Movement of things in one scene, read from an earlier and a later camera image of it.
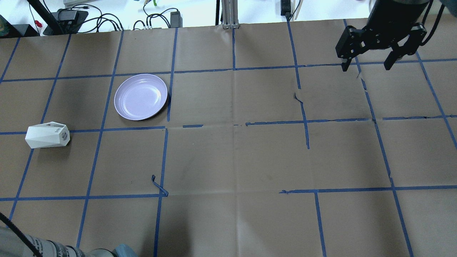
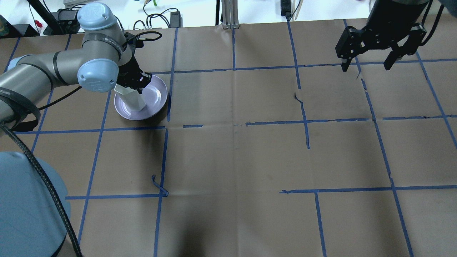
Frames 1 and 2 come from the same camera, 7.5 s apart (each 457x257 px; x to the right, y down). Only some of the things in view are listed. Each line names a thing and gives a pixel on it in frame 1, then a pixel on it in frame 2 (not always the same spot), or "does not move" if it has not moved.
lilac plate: x=140 y=96 does not move
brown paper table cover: x=266 y=147 does not move
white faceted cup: x=49 y=134 -> x=132 y=95
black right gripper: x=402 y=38 does not move
